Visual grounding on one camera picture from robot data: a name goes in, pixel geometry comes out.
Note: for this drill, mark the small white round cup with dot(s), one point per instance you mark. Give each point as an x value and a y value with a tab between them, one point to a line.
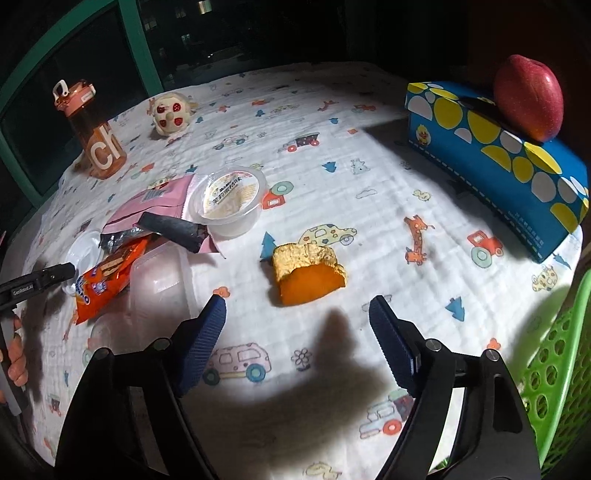
85	251

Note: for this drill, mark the orange snack packet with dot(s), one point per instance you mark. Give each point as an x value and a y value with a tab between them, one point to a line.
108	281

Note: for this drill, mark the clear plastic cup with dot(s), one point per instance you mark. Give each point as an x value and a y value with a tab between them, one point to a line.
108	330

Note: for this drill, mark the pink snack packet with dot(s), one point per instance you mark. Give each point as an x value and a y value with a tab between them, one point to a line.
157	198

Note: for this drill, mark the clear square plastic container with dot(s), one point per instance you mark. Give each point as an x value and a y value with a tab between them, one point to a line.
159	281

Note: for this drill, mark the green window frame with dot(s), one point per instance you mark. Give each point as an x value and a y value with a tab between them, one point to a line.
136	50

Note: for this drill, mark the orange pumpkin piece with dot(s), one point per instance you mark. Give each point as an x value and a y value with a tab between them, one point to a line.
307	281

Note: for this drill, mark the green plastic basket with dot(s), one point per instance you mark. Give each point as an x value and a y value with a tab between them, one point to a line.
563	369

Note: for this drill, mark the red apple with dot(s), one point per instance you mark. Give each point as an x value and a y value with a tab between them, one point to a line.
528	97

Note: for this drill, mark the clear pudding cup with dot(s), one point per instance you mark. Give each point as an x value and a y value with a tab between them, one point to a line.
228	198

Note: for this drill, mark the black wrapper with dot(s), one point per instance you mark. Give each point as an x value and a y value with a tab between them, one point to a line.
171	228

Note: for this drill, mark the white printed blanket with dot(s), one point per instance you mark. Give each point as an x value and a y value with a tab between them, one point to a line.
360	194

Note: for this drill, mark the person's left hand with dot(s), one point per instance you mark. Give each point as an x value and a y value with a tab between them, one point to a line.
19	369

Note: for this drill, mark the orange water bottle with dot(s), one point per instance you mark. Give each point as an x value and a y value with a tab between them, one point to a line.
99	143

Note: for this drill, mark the cream skull toy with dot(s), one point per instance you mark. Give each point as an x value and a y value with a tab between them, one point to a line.
171	115

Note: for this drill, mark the blue spotted tissue box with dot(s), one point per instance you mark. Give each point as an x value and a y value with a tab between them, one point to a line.
498	170

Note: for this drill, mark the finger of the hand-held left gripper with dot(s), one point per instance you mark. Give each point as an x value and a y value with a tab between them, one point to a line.
55	273

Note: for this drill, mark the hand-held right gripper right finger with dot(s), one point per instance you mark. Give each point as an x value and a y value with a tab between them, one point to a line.
392	341

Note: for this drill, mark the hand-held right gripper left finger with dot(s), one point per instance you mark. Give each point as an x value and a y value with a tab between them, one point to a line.
203	341

